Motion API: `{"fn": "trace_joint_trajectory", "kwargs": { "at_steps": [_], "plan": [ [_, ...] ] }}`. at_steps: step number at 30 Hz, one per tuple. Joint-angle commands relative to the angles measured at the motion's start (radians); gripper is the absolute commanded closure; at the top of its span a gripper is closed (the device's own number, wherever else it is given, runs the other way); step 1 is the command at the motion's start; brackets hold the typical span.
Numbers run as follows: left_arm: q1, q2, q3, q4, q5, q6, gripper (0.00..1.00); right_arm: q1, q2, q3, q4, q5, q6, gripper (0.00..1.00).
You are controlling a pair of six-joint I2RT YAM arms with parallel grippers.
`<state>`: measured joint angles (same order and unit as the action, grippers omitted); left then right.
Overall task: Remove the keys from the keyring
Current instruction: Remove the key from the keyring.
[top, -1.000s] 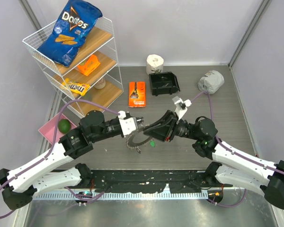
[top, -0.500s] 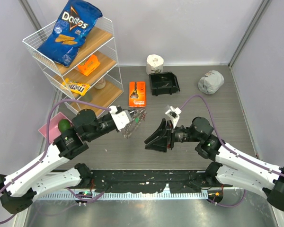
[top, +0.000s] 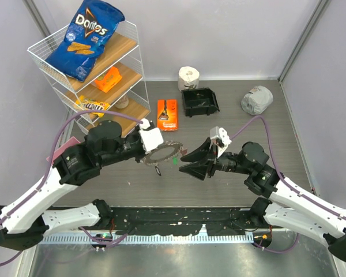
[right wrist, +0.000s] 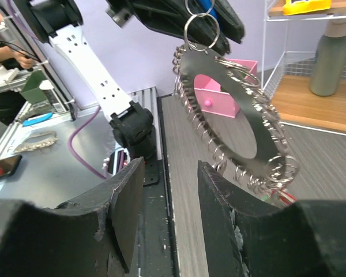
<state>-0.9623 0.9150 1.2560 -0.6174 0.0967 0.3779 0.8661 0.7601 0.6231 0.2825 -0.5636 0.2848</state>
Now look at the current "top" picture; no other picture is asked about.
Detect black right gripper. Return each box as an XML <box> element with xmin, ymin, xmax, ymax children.
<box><xmin>179</xmin><ymin>136</ymin><xmax>252</xmax><ymax>180</ymax></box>

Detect keys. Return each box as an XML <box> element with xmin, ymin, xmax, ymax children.
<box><xmin>189</xmin><ymin>92</ymin><xmax>209</xmax><ymax>107</ymax></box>

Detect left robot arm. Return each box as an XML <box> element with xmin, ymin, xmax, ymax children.
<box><xmin>0</xmin><ymin>119</ymin><xmax>155</xmax><ymax>251</ymax></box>

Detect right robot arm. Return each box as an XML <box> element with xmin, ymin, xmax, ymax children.
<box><xmin>179</xmin><ymin>138</ymin><xmax>346</xmax><ymax>262</ymax></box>

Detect orange razor box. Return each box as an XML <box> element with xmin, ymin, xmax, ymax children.
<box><xmin>156</xmin><ymin>99</ymin><xmax>178</xmax><ymax>132</ymax></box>

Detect pink plastic tray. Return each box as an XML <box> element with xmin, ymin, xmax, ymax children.
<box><xmin>46</xmin><ymin>136</ymin><xmax>80</xmax><ymax>164</ymax></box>

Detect black plastic storage bin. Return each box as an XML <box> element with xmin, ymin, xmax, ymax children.
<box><xmin>181</xmin><ymin>88</ymin><xmax>220</xmax><ymax>118</ymax></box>

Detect yellow M&M candy bag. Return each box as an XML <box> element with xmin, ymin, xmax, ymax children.
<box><xmin>73</xmin><ymin>95</ymin><xmax>111</xmax><ymax>111</ymax></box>

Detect orange snack box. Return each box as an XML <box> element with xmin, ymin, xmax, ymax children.
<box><xmin>93</xmin><ymin>66</ymin><xmax>122</xmax><ymax>93</ymax></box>

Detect grey wrapped paper bundle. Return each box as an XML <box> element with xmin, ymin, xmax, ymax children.
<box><xmin>240</xmin><ymin>85</ymin><xmax>274</xmax><ymax>115</ymax></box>

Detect white toilet paper roll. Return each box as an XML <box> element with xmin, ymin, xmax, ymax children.
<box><xmin>178</xmin><ymin>66</ymin><xmax>200</xmax><ymax>91</ymax></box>

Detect blue Doritos chip bag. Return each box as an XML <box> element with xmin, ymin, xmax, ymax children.
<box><xmin>46</xmin><ymin>1</ymin><xmax>125</xmax><ymax>82</ymax></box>

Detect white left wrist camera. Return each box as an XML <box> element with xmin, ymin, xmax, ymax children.
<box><xmin>138</xmin><ymin>118</ymin><xmax>164</xmax><ymax>154</ymax></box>

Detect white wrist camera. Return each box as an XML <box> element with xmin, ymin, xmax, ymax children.
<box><xmin>138</xmin><ymin>118</ymin><xmax>164</xmax><ymax>154</ymax></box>
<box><xmin>209</xmin><ymin>126</ymin><xmax>232</xmax><ymax>158</ymax></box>

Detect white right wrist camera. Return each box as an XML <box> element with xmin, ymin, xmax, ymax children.
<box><xmin>209</xmin><ymin>126</ymin><xmax>232</xmax><ymax>158</ymax></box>

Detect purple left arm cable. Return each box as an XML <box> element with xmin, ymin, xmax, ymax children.
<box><xmin>0</xmin><ymin>111</ymin><xmax>151</xmax><ymax>267</ymax></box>

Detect white wire wooden shelf rack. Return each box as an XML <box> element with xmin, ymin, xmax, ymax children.
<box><xmin>27</xmin><ymin>21</ymin><xmax>151</xmax><ymax>119</ymax></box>

